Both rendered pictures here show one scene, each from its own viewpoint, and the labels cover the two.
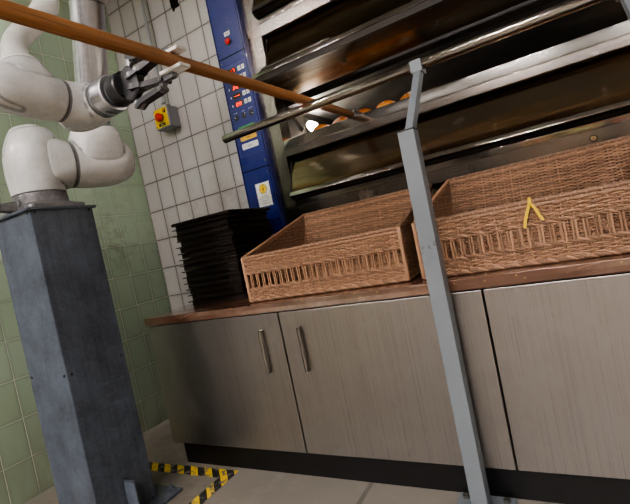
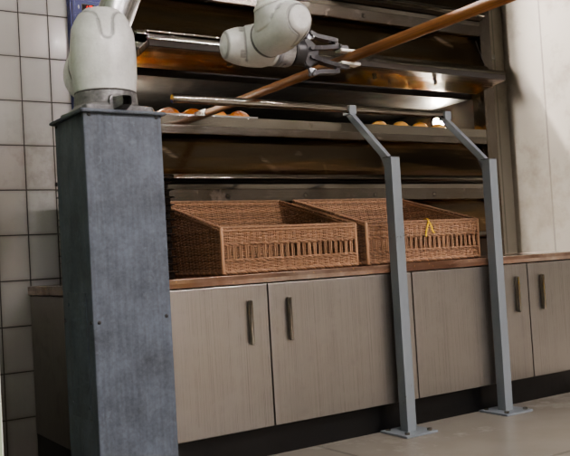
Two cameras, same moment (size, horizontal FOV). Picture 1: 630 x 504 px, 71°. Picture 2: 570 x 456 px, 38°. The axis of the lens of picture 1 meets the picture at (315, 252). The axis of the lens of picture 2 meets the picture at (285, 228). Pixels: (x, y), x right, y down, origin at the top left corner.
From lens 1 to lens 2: 2.47 m
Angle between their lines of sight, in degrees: 63
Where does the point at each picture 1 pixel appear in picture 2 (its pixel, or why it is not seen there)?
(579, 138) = (368, 192)
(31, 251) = (149, 162)
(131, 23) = not seen: outside the picture
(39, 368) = (119, 308)
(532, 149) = (344, 192)
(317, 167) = (169, 154)
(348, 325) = (327, 296)
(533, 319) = (433, 292)
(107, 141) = not seen: hidden behind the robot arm
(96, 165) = not seen: hidden behind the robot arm
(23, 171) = (133, 66)
